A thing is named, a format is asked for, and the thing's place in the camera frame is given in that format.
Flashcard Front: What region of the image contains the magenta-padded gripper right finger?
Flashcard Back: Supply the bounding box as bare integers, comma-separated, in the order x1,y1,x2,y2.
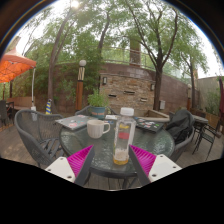
128,144,183,187

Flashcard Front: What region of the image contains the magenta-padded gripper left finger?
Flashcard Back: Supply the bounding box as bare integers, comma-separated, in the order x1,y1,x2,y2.
44,144,96,187

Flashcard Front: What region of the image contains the clear bottle with white cap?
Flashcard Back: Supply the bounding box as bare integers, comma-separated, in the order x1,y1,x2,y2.
112,107,137,166

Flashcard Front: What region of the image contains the flat round red coaster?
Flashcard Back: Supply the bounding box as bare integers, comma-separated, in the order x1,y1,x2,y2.
118,131,131,140

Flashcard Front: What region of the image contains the white ribbed mug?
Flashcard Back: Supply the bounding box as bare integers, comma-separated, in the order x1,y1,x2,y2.
86,118,111,140

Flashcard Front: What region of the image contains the dark laptop with stickers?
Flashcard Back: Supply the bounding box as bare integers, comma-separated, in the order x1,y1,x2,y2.
134,116,165,134

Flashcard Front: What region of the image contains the silver laptop with stickers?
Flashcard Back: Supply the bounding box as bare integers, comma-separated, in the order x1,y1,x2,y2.
54,114,96,132

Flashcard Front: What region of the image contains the black jacket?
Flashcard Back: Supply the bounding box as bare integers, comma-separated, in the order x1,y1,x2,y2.
165,108,196,145

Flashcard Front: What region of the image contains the green plant in teal pot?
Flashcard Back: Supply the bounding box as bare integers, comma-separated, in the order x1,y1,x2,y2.
87,88,109,120

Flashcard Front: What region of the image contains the white paper card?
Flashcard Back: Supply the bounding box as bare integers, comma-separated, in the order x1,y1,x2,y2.
104,114,119,121

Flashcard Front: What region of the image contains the blue yellow striped cone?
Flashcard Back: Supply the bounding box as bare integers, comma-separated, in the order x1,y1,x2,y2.
44,98,53,116

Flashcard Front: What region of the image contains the black folding chair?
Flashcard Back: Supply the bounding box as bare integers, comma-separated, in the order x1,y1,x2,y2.
192,116,223,161

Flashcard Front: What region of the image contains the tree with dark trunk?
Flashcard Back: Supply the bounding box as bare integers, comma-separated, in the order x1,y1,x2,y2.
123,0,211,112

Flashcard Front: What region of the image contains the tree with slim grey trunk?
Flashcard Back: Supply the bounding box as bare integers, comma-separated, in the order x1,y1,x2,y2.
19,0,101,113

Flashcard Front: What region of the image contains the closed dark red umbrella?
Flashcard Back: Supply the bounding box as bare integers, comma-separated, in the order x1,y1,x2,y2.
218,76,224,118

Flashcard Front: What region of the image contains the orange canopy with white pole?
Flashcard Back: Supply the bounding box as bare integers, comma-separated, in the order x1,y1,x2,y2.
0,48,38,122

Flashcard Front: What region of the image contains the wooden lamp post, white globe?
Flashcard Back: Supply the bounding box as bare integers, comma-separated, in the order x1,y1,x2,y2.
74,59,88,113

